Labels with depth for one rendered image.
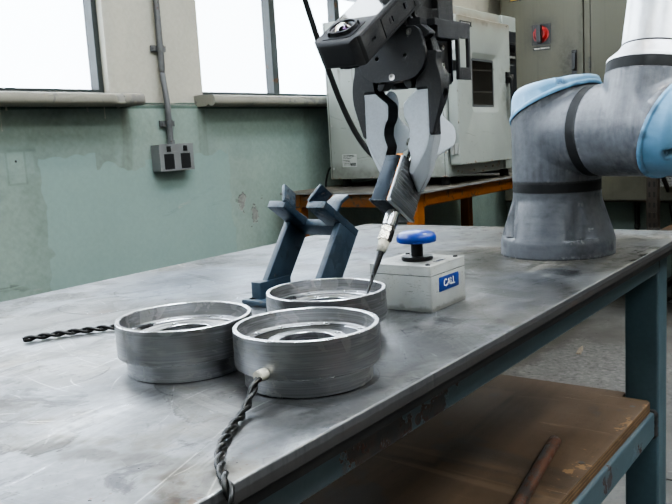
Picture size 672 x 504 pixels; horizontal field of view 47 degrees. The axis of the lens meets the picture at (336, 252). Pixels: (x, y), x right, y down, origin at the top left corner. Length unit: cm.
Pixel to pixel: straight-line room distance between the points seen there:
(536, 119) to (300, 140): 222
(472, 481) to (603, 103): 48
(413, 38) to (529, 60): 390
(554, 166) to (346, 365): 58
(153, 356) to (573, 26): 407
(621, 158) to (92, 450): 70
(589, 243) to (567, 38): 352
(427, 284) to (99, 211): 185
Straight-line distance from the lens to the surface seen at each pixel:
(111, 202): 252
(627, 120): 95
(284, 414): 50
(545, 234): 103
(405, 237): 76
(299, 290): 72
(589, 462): 106
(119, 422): 52
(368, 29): 64
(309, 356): 51
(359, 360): 52
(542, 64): 455
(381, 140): 72
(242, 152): 293
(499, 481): 99
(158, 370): 58
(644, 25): 100
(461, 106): 287
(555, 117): 102
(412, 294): 75
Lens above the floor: 97
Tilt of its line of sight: 8 degrees down
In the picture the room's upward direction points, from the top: 3 degrees counter-clockwise
